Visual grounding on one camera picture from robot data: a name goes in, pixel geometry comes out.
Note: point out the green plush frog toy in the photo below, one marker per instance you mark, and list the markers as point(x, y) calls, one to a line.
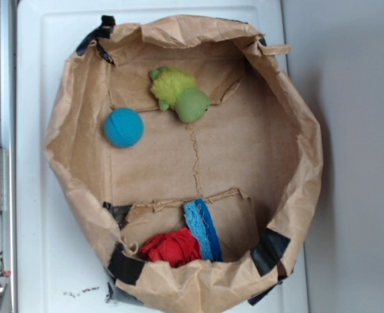
point(178, 91)

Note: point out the brown paper bag bin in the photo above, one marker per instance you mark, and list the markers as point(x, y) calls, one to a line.
point(255, 158)

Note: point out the blue sponge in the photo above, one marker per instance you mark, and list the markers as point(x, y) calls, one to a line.
point(200, 223)

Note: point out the blue ball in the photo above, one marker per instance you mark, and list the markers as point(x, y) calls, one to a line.
point(123, 127)

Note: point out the red crumpled cloth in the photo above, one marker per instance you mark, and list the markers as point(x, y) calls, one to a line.
point(177, 248)

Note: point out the white plastic tray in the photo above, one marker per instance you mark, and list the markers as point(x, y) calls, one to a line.
point(57, 271)

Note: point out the aluminium frame rail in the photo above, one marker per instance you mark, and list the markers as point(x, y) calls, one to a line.
point(8, 280)

